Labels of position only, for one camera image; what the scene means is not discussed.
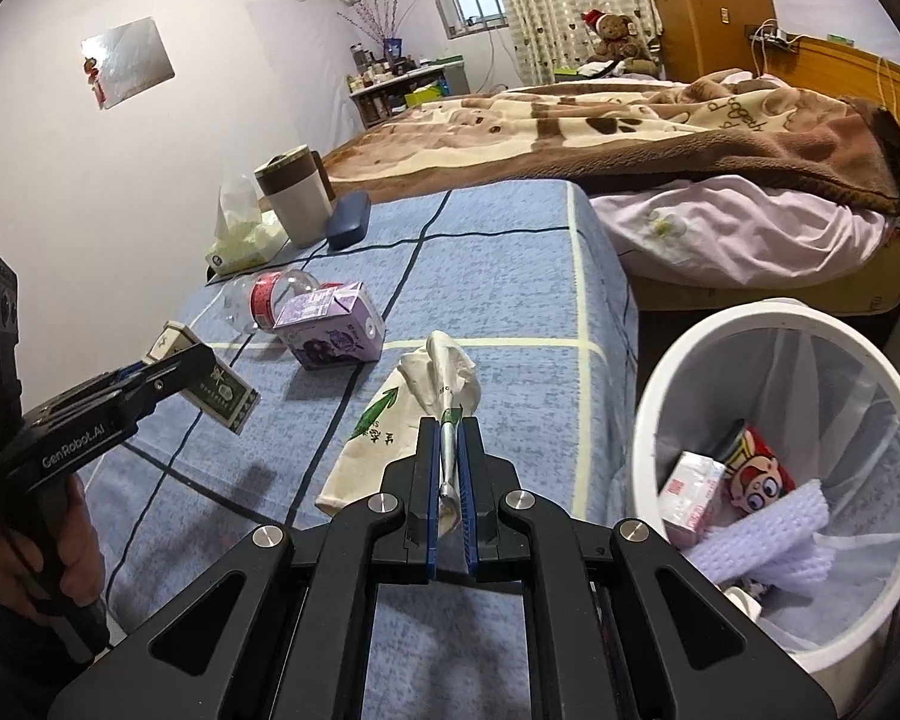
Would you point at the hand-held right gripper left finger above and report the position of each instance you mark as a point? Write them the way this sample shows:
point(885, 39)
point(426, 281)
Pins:
point(427, 465)

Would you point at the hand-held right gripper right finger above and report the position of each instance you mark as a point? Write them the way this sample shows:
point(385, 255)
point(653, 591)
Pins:
point(471, 480)

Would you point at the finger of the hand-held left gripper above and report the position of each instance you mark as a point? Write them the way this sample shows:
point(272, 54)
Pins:
point(131, 373)
point(180, 369)

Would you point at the small beige drink carton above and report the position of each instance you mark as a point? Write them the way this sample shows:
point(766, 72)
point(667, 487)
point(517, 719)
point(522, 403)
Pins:
point(221, 390)

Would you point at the white bag with green print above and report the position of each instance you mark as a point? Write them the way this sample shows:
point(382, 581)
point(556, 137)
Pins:
point(390, 420)

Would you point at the white trash bin with liner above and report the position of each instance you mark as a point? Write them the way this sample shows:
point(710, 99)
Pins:
point(667, 382)

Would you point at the red and white carton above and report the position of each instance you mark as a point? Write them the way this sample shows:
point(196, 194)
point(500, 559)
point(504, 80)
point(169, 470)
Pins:
point(690, 495)

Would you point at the cartoon face snack packet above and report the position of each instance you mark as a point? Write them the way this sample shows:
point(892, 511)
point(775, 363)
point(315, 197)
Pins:
point(757, 472)

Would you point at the lilac foam net sleeve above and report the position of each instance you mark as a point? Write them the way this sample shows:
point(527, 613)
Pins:
point(772, 540)

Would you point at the person's left hand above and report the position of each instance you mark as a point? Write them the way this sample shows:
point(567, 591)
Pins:
point(82, 555)

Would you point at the clear bottle with red label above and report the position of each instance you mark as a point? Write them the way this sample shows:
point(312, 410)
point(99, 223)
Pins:
point(270, 300)

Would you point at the pale green tissue pack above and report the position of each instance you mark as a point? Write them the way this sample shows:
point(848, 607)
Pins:
point(244, 244)

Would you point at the purple drink carton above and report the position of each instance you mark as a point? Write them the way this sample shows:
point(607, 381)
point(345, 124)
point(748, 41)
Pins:
point(330, 330)

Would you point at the brown and white tumbler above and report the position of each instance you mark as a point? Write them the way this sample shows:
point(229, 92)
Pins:
point(296, 195)

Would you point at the dark blue glasses case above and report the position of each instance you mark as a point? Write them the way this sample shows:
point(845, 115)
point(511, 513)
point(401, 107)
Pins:
point(347, 219)

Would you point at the pink bed sheet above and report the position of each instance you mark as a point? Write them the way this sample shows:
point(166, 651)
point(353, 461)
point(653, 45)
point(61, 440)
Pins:
point(735, 232)

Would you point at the cluttered white desk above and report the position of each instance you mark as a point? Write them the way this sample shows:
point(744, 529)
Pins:
point(412, 86)

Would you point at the brown printed blanket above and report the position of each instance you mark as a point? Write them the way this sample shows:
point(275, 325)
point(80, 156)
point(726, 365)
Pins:
point(645, 135)

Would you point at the purple decorative branches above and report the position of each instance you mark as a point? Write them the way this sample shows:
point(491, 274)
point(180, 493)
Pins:
point(386, 19)

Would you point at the teddy bear with red hat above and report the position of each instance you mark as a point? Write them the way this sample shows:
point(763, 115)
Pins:
point(619, 37)

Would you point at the small window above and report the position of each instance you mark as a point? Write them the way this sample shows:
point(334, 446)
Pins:
point(469, 0)

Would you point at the patterned curtain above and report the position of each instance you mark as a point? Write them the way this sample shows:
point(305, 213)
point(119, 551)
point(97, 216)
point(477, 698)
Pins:
point(570, 7)

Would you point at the wooden wardrobe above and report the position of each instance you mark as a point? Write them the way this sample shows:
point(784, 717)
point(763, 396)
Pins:
point(705, 7)

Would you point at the wooden headboard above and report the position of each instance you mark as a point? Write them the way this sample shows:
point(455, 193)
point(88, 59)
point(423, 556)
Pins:
point(840, 71)

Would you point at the silver wall poster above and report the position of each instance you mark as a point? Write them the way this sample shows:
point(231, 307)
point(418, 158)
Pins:
point(127, 60)

